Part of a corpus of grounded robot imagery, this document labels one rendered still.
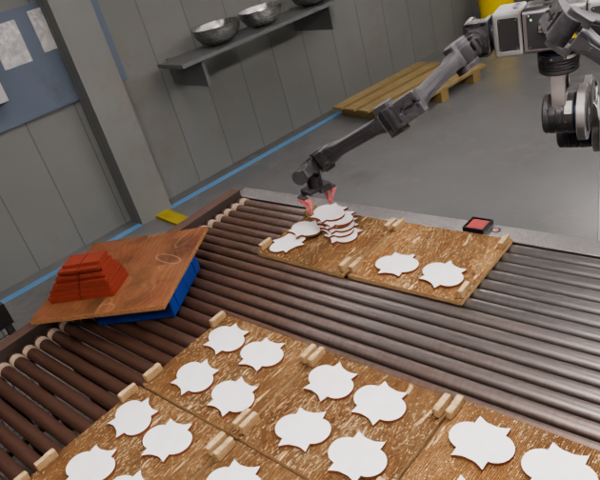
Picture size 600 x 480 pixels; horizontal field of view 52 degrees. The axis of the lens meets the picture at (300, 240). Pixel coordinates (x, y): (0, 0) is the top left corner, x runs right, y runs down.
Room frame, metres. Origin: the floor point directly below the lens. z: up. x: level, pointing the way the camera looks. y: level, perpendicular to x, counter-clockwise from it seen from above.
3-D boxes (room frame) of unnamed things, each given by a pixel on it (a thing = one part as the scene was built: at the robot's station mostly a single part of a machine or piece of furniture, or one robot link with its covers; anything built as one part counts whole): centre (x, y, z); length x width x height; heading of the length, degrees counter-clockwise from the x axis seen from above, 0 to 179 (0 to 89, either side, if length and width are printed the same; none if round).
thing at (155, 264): (1.98, 0.64, 1.03); 0.50 x 0.50 x 0.02; 73
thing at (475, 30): (2.10, -0.77, 1.45); 0.09 x 0.08 x 0.12; 54
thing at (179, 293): (1.96, 0.58, 0.97); 0.31 x 0.31 x 0.10; 73
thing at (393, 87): (6.03, -1.49, 0.07); 1.37 x 0.95 x 0.13; 124
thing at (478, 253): (1.67, -0.38, 0.93); 0.41 x 0.35 x 0.02; 42
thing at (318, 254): (1.99, -0.10, 0.93); 0.41 x 0.35 x 0.02; 41
